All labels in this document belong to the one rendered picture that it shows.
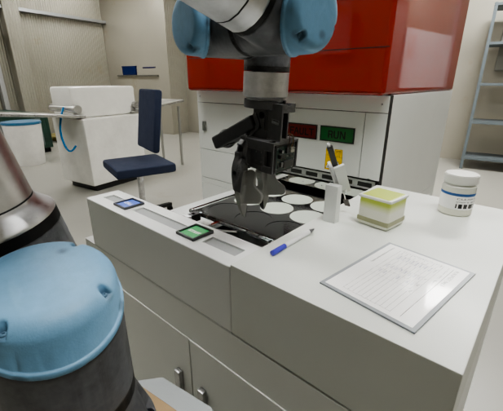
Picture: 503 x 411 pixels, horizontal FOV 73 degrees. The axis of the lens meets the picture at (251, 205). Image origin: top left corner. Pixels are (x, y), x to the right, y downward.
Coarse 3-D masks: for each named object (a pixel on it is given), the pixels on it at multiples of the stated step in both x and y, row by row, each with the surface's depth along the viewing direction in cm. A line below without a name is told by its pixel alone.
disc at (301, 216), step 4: (296, 212) 98; (300, 212) 98; (304, 212) 98; (308, 212) 98; (312, 212) 98; (316, 212) 98; (292, 216) 95; (296, 216) 95; (300, 216) 95; (304, 216) 95; (308, 216) 95; (312, 216) 95; (316, 216) 95; (296, 220) 93; (300, 220) 93; (304, 220) 93; (308, 220) 93
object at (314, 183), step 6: (276, 174) 125; (282, 174) 123; (288, 174) 122; (288, 180) 122; (294, 180) 120; (300, 180) 118; (306, 180) 117; (312, 180) 115; (318, 180) 114; (312, 186) 116; (318, 186) 114; (324, 186) 112; (348, 192) 107; (354, 192) 106; (360, 192) 105
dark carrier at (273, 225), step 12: (288, 192) 115; (300, 192) 115; (216, 204) 105; (228, 204) 105; (216, 216) 95; (228, 216) 95; (240, 216) 96; (252, 216) 96; (264, 216) 96; (276, 216) 95; (288, 216) 95; (252, 228) 87; (264, 228) 87; (276, 228) 88; (288, 228) 88
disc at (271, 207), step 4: (268, 204) 105; (272, 204) 105; (276, 204) 105; (280, 204) 105; (284, 204) 105; (288, 204) 105; (260, 208) 101; (268, 208) 101; (272, 208) 101; (276, 208) 101; (280, 208) 101; (284, 208) 101; (288, 208) 101; (292, 208) 101; (268, 212) 98; (272, 212) 98; (276, 212) 98; (280, 212) 98; (284, 212) 98; (288, 212) 98
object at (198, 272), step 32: (96, 224) 92; (128, 224) 79; (160, 224) 75; (128, 256) 84; (160, 256) 73; (192, 256) 65; (224, 256) 61; (192, 288) 68; (224, 288) 61; (224, 320) 63
